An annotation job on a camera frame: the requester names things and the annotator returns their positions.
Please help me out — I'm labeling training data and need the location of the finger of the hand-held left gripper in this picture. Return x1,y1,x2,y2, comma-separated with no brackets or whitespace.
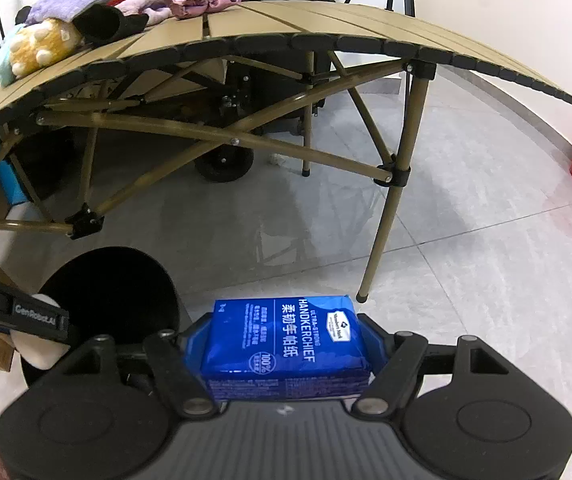
6,299,89,351

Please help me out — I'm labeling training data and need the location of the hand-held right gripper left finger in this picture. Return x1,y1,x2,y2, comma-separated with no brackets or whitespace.
46,312,219,418

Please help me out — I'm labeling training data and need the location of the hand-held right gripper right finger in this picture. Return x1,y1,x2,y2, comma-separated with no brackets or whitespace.
353,312,512,418

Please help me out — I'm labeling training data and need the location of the white round puff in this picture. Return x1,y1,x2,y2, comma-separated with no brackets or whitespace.
10,292,69,370

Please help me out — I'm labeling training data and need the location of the black round bin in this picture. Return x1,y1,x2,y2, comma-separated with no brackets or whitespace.
20,246,184,391

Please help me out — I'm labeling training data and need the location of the blue tissue packet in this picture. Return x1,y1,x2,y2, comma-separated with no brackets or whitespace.
200,294,373,402

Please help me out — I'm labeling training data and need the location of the light blue plush toy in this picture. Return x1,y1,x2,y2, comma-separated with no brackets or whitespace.
0,25,31,86

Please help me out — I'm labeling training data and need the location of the yellow plush toy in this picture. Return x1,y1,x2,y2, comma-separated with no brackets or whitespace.
10,19,85,78

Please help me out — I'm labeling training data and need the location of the black cloth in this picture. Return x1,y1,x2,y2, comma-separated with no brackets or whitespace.
73,4,150,44

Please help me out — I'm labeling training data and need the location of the tan slatted folding table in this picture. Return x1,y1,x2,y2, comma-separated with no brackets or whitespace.
0,0,572,306

